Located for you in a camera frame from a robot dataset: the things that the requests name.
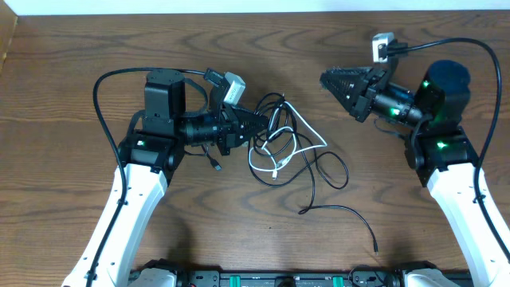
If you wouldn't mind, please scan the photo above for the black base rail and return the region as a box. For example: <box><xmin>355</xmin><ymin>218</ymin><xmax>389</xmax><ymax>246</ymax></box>
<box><xmin>127</xmin><ymin>259</ymin><xmax>473</xmax><ymax>287</ymax></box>

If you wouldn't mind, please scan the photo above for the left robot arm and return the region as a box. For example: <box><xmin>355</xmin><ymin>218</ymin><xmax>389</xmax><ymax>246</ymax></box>
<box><xmin>63</xmin><ymin>67</ymin><xmax>269</xmax><ymax>287</ymax></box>

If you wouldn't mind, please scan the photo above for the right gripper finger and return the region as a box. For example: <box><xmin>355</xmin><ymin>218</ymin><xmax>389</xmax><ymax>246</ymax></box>
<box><xmin>320</xmin><ymin>71</ymin><xmax>369</xmax><ymax>114</ymax></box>
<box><xmin>324</xmin><ymin>67</ymin><xmax>373</xmax><ymax>77</ymax></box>

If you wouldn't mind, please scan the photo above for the white USB cable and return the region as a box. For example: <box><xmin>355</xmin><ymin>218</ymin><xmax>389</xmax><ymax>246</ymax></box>
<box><xmin>248</xmin><ymin>100</ymin><xmax>328</xmax><ymax>181</ymax></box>

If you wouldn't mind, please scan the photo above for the thin black cable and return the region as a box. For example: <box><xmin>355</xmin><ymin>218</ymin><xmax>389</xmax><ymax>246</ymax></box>
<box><xmin>201</xmin><ymin>143</ymin><xmax>379</xmax><ymax>256</ymax></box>

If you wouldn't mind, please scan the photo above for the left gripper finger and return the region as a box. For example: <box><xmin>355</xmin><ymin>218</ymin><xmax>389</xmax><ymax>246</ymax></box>
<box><xmin>234</xmin><ymin>108</ymin><xmax>269</xmax><ymax>134</ymax></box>
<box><xmin>238</xmin><ymin>130</ymin><xmax>263</xmax><ymax>147</ymax></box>

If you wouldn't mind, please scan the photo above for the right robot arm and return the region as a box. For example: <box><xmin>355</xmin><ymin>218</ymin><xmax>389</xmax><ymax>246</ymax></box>
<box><xmin>320</xmin><ymin>60</ymin><xmax>509</xmax><ymax>286</ymax></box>

